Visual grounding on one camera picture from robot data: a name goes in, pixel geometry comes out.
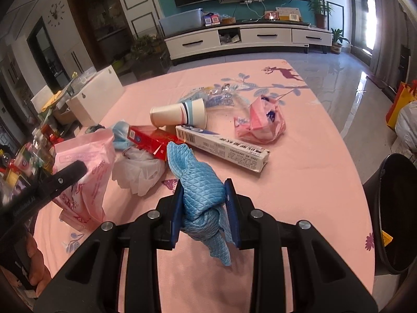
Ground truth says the yellow paper envelope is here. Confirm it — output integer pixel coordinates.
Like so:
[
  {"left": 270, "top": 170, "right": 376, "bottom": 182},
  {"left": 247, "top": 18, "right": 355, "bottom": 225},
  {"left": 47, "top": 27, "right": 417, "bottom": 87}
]
[{"left": 42, "top": 91, "right": 66, "bottom": 111}]

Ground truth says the white wooden box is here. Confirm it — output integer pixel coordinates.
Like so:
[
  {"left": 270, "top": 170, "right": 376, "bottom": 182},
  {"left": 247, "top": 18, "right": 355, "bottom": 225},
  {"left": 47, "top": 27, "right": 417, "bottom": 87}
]
[{"left": 65, "top": 64, "right": 124, "bottom": 128}]

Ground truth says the red cigarette box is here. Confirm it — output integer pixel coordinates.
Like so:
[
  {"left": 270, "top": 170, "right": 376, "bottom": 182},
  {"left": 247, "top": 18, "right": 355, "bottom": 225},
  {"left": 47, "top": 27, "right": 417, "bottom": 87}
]
[{"left": 126, "top": 125, "right": 186, "bottom": 162}]

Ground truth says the white translucent plastic bag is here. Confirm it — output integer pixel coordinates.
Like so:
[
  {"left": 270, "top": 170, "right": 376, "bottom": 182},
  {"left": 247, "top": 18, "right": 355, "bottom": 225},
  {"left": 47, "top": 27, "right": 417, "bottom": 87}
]
[{"left": 112, "top": 147, "right": 167, "bottom": 197}]

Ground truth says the translucent blue storage box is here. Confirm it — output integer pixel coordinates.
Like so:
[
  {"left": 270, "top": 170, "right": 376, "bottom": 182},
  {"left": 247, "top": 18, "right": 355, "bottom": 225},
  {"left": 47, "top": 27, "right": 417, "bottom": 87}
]
[{"left": 159, "top": 9, "right": 203, "bottom": 36}]

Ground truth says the yellow red shopping bag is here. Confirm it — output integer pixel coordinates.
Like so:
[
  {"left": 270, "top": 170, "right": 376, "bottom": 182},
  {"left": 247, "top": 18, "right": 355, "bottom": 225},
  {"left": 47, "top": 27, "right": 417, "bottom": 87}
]
[{"left": 386, "top": 81, "right": 417, "bottom": 131}]

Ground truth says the person's left hand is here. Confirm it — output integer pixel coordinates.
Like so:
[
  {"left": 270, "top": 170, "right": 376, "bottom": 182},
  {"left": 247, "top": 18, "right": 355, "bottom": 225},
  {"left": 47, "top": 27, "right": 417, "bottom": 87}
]
[{"left": 26, "top": 235, "right": 53, "bottom": 289}]

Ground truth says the small potted plant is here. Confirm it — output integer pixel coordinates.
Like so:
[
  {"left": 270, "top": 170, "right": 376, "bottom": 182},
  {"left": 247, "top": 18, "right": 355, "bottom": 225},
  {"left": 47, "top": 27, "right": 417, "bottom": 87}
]
[{"left": 330, "top": 28, "right": 351, "bottom": 54}]

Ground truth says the clear blue plastic wrapper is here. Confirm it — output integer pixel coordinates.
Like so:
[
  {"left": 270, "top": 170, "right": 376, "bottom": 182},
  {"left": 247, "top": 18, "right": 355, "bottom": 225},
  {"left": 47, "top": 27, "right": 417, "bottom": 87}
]
[{"left": 177, "top": 85, "right": 238, "bottom": 109}]

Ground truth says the pink floral tablecloth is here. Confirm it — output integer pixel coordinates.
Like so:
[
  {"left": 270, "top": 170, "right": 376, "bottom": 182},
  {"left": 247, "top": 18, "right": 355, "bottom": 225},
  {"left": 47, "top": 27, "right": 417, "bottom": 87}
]
[{"left": 33, "top": 59, "right": 375, "bottom": 313}]

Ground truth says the large pink printed bag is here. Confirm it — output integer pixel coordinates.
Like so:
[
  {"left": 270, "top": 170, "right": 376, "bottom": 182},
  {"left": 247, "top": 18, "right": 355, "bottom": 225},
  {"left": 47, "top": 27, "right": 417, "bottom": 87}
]
[{"left": 54, "top": 129, "right": 116, "bottom": 224}]

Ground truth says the grey curtain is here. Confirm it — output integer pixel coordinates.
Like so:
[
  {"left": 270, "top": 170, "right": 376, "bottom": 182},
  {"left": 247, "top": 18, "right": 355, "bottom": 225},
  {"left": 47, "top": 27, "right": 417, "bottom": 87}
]
[{"left": 371, "top": 0, "right": 417, "bottom": 72}]

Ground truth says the white toothpaste box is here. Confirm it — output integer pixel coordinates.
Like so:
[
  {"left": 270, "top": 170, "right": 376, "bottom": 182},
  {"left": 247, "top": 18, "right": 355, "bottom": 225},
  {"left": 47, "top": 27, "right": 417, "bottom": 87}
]
[{"left": 176, "top": 124, "right": 271, "bottom": 173}]

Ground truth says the blue face mask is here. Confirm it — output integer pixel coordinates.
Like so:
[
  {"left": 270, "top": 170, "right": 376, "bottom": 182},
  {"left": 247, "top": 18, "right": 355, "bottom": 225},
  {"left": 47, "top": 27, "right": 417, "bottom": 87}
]
[{"left": 111, "top": 121, "right": 132, "bottom": 151}]

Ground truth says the striped paper cup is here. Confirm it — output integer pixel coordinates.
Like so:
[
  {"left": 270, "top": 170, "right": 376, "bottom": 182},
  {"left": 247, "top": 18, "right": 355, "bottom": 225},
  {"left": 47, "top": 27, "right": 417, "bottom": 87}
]
[{"left": 150, "top": 99, "right": 208, "bottom": 127}]

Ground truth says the black trash bin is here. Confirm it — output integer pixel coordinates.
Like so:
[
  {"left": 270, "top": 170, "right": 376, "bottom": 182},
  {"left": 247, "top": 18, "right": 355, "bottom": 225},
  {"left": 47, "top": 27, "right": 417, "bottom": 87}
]
[{"left": 362, "top": 153, "right": 417, "bottom": 276}]

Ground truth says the white desk calendar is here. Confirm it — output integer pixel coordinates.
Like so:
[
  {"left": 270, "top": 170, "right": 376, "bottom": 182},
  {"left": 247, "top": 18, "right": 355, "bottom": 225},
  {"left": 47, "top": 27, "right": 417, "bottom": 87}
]
[{"left": 275, "top": 7, "right": 300, "bottom": 22}]

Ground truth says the tall potted plant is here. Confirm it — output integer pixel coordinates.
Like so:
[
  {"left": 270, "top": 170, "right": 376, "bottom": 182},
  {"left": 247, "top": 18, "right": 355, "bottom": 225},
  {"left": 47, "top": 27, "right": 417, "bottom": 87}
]
[{"left": 308, "top": 0, "right": 334, "bottom": 29}]

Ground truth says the cluster of bottles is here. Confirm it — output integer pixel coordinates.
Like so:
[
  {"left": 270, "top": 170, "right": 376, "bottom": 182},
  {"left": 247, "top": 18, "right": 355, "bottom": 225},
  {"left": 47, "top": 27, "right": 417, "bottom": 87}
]
[{"left": 0, "top": 124, "right": 57, "bottom": 196}]

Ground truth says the white filled sack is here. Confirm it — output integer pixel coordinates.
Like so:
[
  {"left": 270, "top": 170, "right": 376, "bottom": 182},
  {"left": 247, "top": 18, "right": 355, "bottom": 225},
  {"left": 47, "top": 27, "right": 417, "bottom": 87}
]
[{"left": 396, "top": 101, "right": 417, "bottom": 154}]

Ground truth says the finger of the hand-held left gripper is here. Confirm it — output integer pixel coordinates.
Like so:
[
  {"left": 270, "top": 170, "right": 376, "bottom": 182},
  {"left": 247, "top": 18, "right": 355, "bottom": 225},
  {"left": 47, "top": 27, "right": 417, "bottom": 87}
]
[{"left": 0, "top": 161, "right": 88, "bottom": 217}]

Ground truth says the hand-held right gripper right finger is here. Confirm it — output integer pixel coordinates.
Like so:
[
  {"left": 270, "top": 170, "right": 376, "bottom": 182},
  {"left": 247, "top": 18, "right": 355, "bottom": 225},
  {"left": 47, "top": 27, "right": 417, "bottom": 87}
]
[{"left": 223, "top": 178, "right": 380, "bottom": 313}]

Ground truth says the crumpled pink plastic bag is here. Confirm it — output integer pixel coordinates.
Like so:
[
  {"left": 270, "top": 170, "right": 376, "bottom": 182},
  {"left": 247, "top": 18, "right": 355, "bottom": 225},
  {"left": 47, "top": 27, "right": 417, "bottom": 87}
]
[{"left": 235, "top": 94, "right": 286, "bottom": 144}]

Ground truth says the blue textured cloth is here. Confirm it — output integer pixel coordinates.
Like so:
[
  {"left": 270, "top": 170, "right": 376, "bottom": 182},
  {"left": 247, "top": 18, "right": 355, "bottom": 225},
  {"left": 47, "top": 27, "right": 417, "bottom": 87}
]
[{"left": 167, "top": 141, "right": 236, "bottom": 267}]

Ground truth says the cardboard box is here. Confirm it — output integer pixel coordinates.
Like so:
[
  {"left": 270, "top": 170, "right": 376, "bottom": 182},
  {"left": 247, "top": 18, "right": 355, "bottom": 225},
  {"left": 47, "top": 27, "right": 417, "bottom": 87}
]
[{"left": 52, "top": 107, "right": 76, "bottom": 125}]

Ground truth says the white television cabinet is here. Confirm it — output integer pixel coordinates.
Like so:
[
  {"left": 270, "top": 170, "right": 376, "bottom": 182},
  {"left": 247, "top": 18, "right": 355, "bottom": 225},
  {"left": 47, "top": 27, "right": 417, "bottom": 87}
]
[{"left": 163, "top": 20, "right": 333, "bottom": 66}]

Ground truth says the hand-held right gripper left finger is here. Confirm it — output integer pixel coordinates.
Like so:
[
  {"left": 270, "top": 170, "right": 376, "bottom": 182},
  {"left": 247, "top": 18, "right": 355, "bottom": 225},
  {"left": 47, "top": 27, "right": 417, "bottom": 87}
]
[{"left": 33, "top": 179, "right": 186, "bottom": 313}]

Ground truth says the bushy plant on stand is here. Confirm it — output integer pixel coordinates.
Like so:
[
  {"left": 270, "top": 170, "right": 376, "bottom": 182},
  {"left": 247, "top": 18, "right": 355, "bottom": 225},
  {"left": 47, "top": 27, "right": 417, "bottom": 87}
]
[{"left": 130, "top": 34, "right": 170, "bottom": 79}]

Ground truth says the deer wall clock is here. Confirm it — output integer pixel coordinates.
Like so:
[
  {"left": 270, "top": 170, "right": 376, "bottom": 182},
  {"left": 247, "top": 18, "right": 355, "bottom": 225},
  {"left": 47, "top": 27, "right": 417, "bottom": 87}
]
[{"left": 49, "top": 5, "right": 64, "bottom": 25}]

